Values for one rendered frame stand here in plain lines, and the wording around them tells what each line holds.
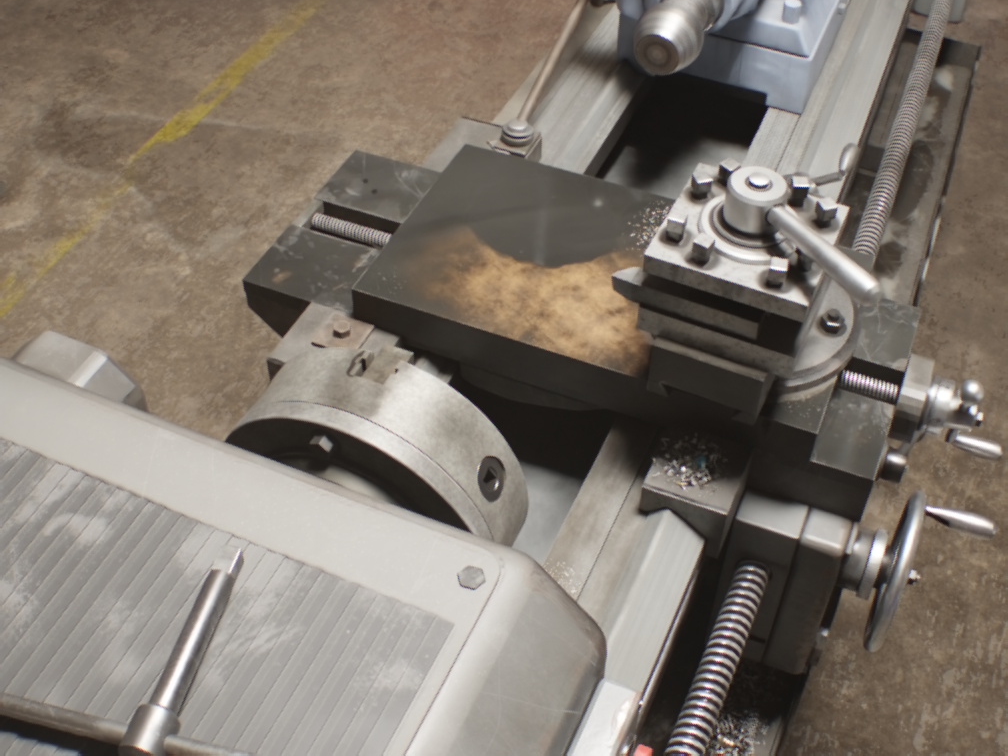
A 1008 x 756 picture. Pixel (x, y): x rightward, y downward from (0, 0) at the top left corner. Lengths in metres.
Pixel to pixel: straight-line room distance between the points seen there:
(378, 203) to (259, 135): 1.70
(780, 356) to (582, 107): 0.80
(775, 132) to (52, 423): 1.35
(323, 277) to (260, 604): 0.92
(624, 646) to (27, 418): 0.67
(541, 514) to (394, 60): 2.30
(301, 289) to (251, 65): 2.14
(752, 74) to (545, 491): 0.77
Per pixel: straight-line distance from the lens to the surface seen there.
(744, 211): 1.23
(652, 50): 1.62
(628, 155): 2.06
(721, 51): 1.98
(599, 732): 0.75
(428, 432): 0.98
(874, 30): 2.25
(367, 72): 3.60
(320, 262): 1.63
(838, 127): 1.98
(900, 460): 1.71
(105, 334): 2.89
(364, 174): 1.76
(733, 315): 1.25
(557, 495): 1.55
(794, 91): 1.99
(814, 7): 2.02
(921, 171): 2.71
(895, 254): 2.47
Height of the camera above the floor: 1.94
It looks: 44 degrees down
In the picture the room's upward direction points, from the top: 1 degrees clockwise
